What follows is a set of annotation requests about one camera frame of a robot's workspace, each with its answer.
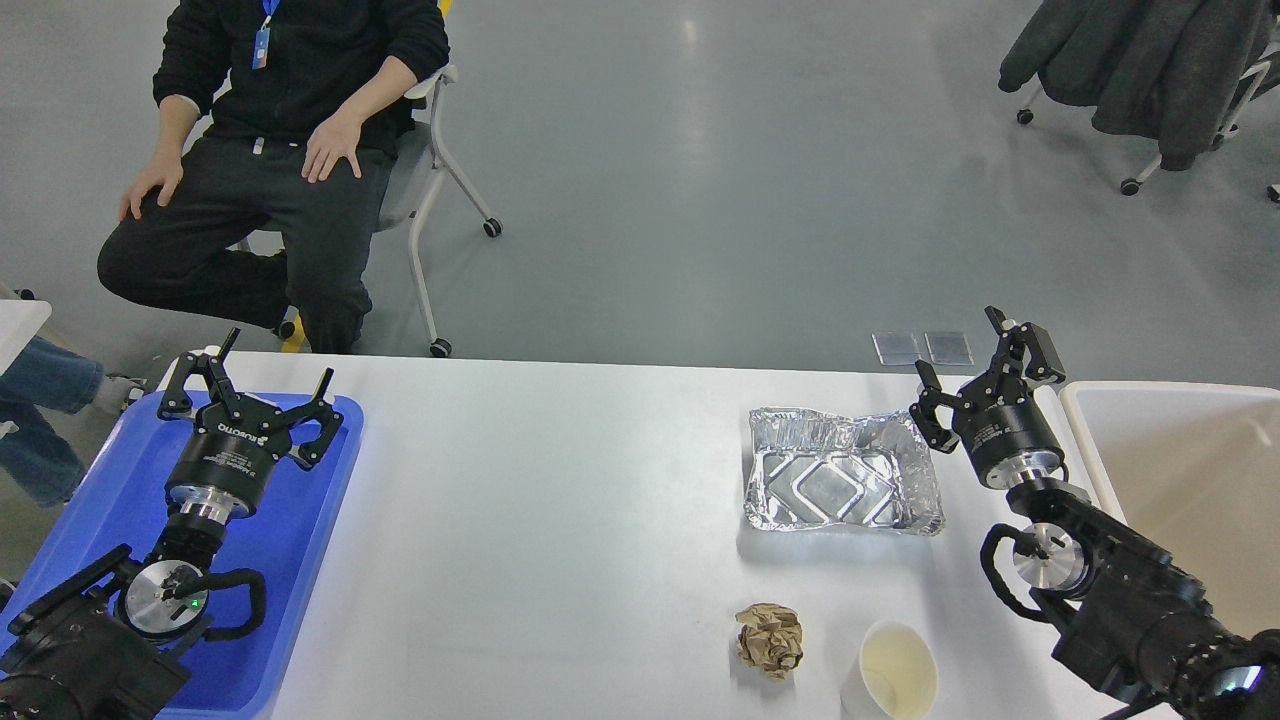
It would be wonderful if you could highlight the crumpled brown paper ball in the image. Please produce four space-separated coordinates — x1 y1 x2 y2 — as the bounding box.
735 603 804 682

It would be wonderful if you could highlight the chair with dark coats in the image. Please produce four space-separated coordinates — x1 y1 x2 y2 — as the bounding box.
998 1 1277 196

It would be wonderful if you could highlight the floor plate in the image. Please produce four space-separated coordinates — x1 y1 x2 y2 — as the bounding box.
923 331 974 366
870 331 923 366

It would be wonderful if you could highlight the white paper cup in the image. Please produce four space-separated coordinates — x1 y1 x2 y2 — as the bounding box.
840 620 940 719

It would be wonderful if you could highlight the right floor plate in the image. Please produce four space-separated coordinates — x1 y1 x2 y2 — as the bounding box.
923 331 974 366

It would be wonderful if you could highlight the aluminium foil tray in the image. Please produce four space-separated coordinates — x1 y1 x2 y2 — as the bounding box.
742 407 945 537

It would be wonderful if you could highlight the person leg in jeans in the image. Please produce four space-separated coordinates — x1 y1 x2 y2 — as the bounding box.
0 336 148 509

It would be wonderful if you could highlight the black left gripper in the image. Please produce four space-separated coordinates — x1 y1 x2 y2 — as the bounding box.
157 328 344 521

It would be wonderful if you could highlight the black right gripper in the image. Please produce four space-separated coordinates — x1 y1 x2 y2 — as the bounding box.
909 306 1068 489

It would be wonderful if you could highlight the blue plastic tray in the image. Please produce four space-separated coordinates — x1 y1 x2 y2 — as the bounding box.
3 391 364 719

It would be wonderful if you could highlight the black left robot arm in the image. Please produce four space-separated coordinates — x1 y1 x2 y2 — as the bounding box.
3 332 344 719

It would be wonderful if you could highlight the beige plastic bin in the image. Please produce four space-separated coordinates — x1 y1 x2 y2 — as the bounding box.
1060 380 1279 635

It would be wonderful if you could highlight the white rolling chair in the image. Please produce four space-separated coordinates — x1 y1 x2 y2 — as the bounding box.
232 0 503 359

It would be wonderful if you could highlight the seated person in black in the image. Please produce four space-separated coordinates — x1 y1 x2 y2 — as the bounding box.
96 1 451 355

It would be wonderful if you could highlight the left floor plate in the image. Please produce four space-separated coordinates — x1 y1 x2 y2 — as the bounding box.
870 331 923 366

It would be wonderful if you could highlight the white side table corner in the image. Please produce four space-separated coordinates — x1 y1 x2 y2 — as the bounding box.
0 299 52 374

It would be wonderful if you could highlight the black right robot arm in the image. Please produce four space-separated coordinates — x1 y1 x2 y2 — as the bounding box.
909 306 1279 719

